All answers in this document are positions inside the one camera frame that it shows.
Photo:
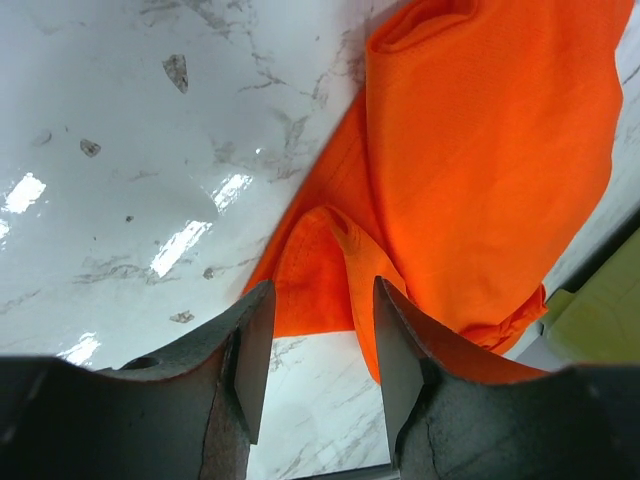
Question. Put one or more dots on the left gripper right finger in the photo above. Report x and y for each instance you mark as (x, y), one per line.
(454, 410)

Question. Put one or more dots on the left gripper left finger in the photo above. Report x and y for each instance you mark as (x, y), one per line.
(191, 409)

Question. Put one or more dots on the orange t shirt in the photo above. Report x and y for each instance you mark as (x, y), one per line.
(479, 146)

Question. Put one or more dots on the olive green laundry basket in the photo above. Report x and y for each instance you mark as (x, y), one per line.
(599, 323)

